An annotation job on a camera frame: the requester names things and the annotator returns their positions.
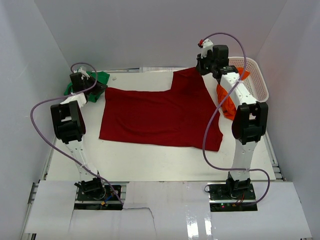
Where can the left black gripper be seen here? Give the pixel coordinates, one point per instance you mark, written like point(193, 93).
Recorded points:
point(99, 87)

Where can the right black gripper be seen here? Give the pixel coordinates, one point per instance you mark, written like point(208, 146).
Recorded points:
point(200, 62)

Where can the red t-shirt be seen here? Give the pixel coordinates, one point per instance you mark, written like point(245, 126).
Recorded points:
point(178, 117)

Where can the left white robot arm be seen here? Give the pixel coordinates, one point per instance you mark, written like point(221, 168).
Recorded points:
point(69, 127)

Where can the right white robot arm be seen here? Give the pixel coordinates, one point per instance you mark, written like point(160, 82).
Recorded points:
point(250, 120)

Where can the green folded t-shirt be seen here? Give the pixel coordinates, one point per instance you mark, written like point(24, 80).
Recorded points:
point(102, 77)

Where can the white paper sheet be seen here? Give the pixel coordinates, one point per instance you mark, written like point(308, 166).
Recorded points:
point(160, 69)

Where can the orange crumpled t-shirt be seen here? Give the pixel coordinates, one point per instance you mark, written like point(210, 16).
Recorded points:
point(228, 106)

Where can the white perforated plastic basket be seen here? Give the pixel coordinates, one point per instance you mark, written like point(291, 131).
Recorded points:
point(254, 82)

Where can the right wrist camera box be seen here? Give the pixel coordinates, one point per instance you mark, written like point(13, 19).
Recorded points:
point(205, 45)

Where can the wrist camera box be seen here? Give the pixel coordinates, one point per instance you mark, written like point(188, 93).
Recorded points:
point(205, 45)
point(83, 71)

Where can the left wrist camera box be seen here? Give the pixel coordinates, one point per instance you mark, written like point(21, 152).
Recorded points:
point(83, 71)

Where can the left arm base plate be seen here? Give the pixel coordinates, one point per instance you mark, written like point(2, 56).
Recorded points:
point(106, 202)

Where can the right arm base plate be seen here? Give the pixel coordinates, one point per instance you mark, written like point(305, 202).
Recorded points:
point(221, 201)

